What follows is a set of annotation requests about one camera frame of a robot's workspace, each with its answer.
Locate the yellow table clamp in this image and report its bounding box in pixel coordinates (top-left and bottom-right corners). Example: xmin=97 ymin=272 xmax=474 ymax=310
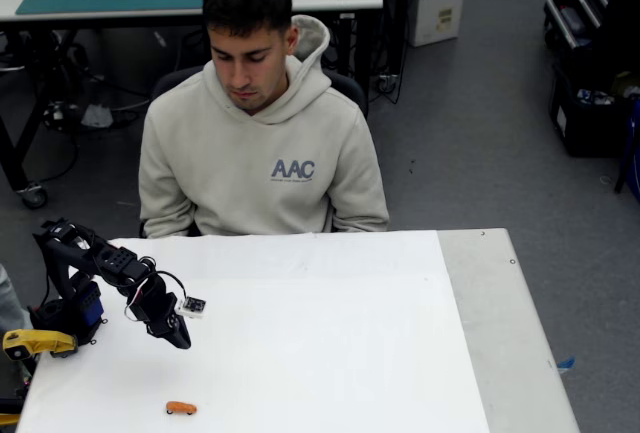
xmin=2 ymin=329 xmax=80 ymax=360

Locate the white paper sheet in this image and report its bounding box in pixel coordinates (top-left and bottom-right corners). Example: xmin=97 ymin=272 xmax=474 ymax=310
xmin=16 ymin=229 xmax=491 ymax=433

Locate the man in beige hoodie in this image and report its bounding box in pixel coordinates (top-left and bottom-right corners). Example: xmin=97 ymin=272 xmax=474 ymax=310
xmin=138 ymin=0 xmax=390 ymax=239

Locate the yellow black clamp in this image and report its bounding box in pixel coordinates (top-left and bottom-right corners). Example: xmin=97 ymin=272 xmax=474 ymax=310
xmin=0 ymin=395 xmax=22 ymax=428

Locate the white plastic bag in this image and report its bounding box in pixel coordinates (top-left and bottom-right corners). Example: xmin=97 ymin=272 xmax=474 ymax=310
xmin=81 ymin=102 xmax=113 ymax=129

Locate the black office chair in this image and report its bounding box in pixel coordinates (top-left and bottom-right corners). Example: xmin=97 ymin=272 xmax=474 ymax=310
xmin=139 ymin=65 xmax=370 ymax=239

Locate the white cardboard box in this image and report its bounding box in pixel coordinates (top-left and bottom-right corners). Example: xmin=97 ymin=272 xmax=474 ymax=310
xmin=407 ymin=0 xmax=466 ymax=48

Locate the black storage bin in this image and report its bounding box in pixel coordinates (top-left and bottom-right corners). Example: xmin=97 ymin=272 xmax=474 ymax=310
xmin=548 ymin=65 xmax=640 ymax=158

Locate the white red servo wire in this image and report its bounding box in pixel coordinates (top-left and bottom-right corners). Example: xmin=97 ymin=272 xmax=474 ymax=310
xmin=122 ymin=276 xmax=152 ymax=325

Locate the white gripper camera module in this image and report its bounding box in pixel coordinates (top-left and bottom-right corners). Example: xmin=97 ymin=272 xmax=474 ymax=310
xmin=174 ymin=295 xmax=209 ymax=321

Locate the blue metal frame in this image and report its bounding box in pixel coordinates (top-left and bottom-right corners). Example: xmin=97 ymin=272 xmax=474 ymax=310
xmin=613 ymin=97 xmax=640 ymax=194

